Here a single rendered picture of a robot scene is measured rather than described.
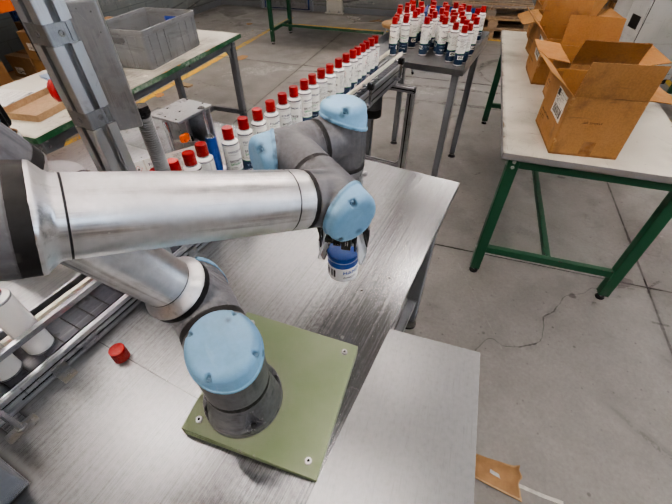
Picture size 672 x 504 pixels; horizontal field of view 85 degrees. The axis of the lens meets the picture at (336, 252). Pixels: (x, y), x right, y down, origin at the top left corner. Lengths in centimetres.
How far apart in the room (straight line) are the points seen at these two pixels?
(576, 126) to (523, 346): 102
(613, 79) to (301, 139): 143
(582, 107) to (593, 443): 134
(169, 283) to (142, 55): 231
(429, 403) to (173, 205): 64
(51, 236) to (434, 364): 74
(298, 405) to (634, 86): 161
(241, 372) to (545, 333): 178
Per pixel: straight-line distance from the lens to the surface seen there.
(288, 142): 55
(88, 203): 36
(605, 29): 258
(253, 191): 40
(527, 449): 182
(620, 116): 190
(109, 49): 73
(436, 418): 83
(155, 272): 60
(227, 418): 73
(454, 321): 203
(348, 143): 60
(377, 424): 80
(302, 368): 82
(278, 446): 77
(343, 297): 96
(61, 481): 91
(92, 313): 103
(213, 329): 62
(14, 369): 100
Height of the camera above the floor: 157
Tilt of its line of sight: 44 degrees down
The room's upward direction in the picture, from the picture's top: straight up
